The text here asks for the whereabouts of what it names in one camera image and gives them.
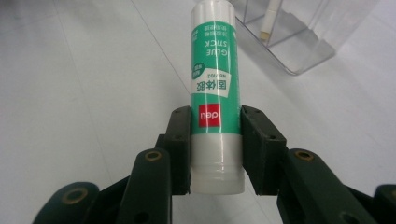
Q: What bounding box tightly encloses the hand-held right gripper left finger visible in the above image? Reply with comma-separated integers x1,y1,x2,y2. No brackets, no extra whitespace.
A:
116,105,191,224

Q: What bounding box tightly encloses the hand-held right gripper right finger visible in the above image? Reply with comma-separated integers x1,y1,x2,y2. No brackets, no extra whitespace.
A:
241,105,375,224

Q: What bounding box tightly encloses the green and white glue stick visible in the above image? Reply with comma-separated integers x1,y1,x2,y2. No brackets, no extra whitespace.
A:
189,0,246,196

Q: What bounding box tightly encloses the clear plastic pen holder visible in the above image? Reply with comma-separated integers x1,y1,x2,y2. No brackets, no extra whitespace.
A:
230,0,381,77

